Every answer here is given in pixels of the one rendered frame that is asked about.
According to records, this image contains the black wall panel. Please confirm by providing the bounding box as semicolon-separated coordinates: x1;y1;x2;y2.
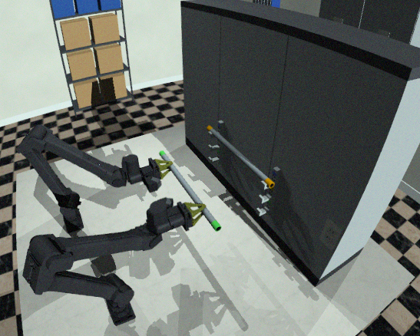
180;0;420;287

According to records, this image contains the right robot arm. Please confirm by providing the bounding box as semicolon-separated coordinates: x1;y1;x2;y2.
22;197;180;326

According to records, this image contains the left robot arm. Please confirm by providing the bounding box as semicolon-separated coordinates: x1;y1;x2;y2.
16;125;162;233

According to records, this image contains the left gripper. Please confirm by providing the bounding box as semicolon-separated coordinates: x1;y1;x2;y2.
148;158;173;180

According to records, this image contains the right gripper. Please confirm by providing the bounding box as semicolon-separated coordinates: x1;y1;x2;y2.
168;202;207;231

